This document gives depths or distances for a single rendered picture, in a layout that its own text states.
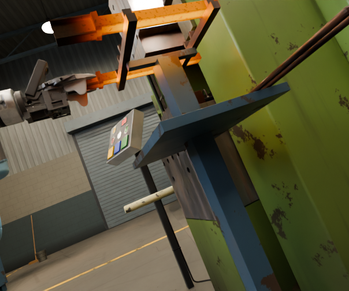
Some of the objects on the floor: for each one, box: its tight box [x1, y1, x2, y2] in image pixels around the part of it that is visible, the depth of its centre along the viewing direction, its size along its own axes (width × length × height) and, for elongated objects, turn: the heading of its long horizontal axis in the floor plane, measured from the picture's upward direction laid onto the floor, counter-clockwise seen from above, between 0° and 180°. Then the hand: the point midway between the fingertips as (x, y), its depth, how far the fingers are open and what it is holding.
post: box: [135, 150, 194, 289], centre depth 167 cm, size 4×4×108 cm
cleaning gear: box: [28, 215, 47, 265], centre depth 774 cm, size 80×118×145 cm
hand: (91, 81), depth 74 cm, fingers open, 7 cm apart
